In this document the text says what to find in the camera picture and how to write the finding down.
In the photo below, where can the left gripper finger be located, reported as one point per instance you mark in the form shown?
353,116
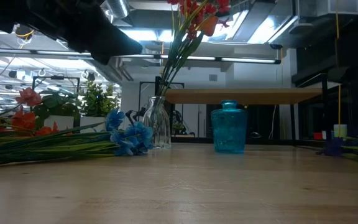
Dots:
110,46

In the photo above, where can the red artificial flower bunch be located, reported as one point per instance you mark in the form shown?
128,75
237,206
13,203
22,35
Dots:
194,28

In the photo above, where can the clear ribbed glass vase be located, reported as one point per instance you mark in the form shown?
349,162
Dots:
157,124

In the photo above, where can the blue artificial flower bunch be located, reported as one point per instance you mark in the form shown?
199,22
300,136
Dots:
129,137

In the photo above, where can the orange-red artificial flower bunch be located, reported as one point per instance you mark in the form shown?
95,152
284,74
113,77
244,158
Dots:
25,119

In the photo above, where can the blue glass vase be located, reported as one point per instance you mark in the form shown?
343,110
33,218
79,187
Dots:
228,130

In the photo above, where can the purple artificial flower bunch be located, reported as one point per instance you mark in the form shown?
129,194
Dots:
331,147

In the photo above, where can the light-green plant white pot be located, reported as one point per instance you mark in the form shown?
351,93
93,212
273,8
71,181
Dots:
96,99

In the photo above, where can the dark-leaf plant white pot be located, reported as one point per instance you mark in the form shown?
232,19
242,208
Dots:
57,107

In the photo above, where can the suspended linear light bar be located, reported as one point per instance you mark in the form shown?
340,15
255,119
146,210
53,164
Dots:
247,60

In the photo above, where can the small red container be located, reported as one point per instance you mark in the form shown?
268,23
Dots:
317,136

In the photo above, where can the pale green container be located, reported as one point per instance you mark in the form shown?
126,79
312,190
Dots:
340,130

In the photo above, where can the black aluminium table frame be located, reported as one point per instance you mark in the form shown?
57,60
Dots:
275,141

